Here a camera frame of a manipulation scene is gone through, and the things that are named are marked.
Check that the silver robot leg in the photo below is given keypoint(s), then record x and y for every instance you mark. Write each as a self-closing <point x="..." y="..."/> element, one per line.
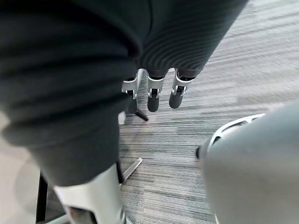
<point x="254" y="168"/>

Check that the white table with black leg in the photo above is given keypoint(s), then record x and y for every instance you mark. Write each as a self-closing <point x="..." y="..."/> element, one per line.
<point x="16" y="177"/>

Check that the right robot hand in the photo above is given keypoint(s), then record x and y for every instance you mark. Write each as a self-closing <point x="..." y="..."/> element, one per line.
<point x="70" y="70"/>

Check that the silver metal base bar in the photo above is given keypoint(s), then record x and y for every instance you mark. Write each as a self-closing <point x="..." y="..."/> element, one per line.
<point x="132" y="170"/>

